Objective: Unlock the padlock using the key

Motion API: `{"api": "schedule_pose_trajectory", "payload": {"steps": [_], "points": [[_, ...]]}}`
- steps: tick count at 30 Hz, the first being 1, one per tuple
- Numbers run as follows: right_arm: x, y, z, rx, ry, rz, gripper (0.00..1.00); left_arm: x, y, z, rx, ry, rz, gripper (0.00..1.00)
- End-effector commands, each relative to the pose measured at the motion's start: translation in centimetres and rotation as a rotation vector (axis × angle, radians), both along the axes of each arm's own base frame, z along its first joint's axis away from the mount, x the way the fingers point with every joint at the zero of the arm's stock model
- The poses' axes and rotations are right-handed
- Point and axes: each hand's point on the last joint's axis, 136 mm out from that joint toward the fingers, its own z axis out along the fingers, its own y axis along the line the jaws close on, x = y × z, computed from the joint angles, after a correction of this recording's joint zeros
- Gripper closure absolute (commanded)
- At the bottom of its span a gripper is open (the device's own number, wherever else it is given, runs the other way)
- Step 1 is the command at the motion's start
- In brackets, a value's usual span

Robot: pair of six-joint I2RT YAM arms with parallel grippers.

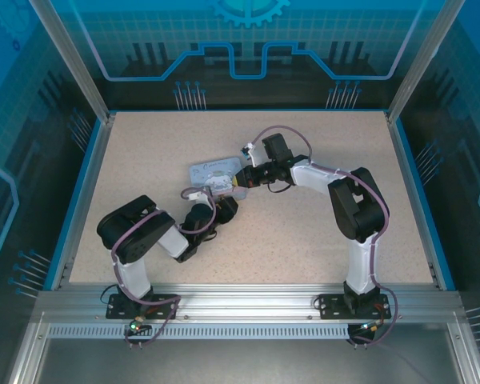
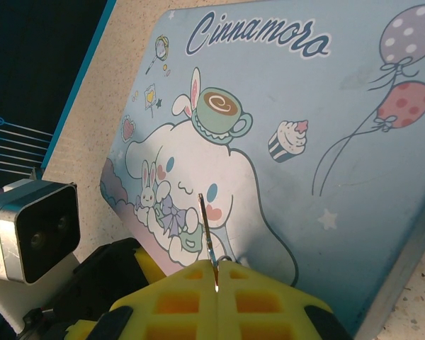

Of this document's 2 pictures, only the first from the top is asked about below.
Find cartoon dog tin box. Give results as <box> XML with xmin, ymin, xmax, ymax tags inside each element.
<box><xmin>187</xmin><ymin>155</ymin><xmax>251</xmax><ymax>201</ymax></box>

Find grey metal tray panel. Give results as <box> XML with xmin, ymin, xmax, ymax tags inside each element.
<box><xmin>34</xmin><ymin>338</ymin><xmax>467</xmax><ymax>384</ymax></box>

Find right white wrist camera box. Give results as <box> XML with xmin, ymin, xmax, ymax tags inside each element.
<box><xmin>239</xmin><ymin>142</ymin><xmax>267</xmax><ymax>167</ymax></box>

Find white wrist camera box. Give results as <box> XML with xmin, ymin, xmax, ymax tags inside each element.
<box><xmin>239</xmin><ymin>142</ymin><xmax>267</xmax><ymax>167</ymax></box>
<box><xmin>182</xmin><ymin>186</ymin><xmax>213</xmax><ymax>203</ymax></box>

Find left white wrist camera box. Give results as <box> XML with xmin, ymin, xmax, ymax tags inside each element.
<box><xmin>182</xmin><ymin>186</ymin><xmax>213</xmax><ymax>203</ymax></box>

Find aluminium mounting rail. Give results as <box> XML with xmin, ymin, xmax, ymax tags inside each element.
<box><xmin>35</xmin><ymin>283</ymin><xmax>463</xmax><ymax>322</ymax></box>

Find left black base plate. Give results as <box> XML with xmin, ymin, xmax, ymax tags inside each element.
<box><xmin>106</xmin><ymin>294</ymin><xmax>179</xmax><ymax>320</ymax></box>

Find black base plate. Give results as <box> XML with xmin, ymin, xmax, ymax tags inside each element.
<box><xmin>106</xmin><ymin>294</ymin><xmax>179</xmax><ymax>320</ymax></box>
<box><xmin>318</xmin><ymin>294</ymin><xmax>392</xmax><ymax>320</ymax></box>

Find left aluminium side rail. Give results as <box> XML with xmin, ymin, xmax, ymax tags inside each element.
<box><xmin>50</xmin><ymin>114</ymin><xmax>115</xmax><ymax>291</ymax></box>

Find aluminium side rail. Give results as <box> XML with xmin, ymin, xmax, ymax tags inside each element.
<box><xmin>385</xmin><ymin>114</ymin><xmax>456</xmax><ymax>291</ymax></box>
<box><xmin>50</xmin><ymin>114</ymin><xmax>115</xmax><ymax>291</ymax></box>

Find slotted grey cable duct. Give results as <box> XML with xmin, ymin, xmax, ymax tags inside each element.
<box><xmin>47</xmin><ymin>324</ymin><xmax>351</xmax><ymax>338</ymax></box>

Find right aluminium side rail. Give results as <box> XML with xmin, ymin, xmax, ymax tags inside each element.
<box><xmin>385</xmin><ymin>114</ymin><xmax>456</xmax><ymax>291</ymax></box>

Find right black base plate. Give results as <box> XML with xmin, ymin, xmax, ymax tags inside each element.
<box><xmin>318</xmin><ymin>294</ymin><xmax>392</xmax><ymax>320</ymax></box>

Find right aluminium frame post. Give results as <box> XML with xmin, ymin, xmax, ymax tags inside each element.
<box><xmin>385</xmin><ymin>0</ymin><xmax>467</xmax><ymax>124</ymax></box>

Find aluminium frame post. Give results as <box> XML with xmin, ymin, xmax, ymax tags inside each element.
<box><xmin>385</xmin><ymin>0</ymin><xmax>467</xmax><ymax>124</ymax></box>
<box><xmin>28</xmin><ymin>0</ymin><xmax>117</xmax><ymax>124</ymax></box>

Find left aluminium frame post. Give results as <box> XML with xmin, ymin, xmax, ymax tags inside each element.
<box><xmin>28</xmin><ymin>0</ymin><xmax>117</xmax><ymax>124</ymax></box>

